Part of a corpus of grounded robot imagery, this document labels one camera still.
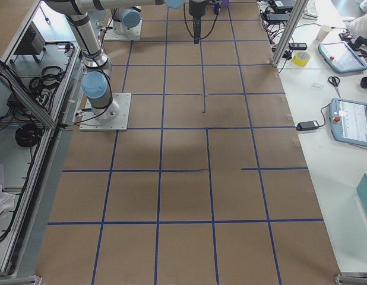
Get black handled scissors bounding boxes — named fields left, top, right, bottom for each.
left=328, top=76, right=341, bottom=98

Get small black power adapter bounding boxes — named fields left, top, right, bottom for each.
left=296, top=121, right=319, bottom=131

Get white crumpled cloth left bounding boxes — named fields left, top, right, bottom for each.
left=0, top=164, right=17, bottom=228

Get white paper cup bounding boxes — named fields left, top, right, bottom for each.
left=316, top=25, right=333, bottom=42

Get teach pendant tablet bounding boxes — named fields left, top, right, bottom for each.
left=329, top=98, right=367, bottom=147
left=318, top=42, right=367, bottom=73

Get black power adapter brick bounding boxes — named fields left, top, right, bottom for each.
left=269, top=0, right=296, bottom=9

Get far teach pendant tablet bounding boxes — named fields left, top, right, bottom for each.
left=318, top=42, right=367, bottom=73

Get near teach pendant tablet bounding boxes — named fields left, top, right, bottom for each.
left=329, top=98, right=367, bottom=147

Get aluminium side rail frame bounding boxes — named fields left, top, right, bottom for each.
left=0, top=1, right=80, bottom=278

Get aluminium frame post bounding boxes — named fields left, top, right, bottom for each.
left=271, top=0, right=308, bottom=68

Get yellow tape roll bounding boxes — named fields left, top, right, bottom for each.
left=292, top=51, right=311, bottom=67

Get black remote phone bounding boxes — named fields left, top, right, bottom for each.
left=288, top=43, right=308, bottom=50

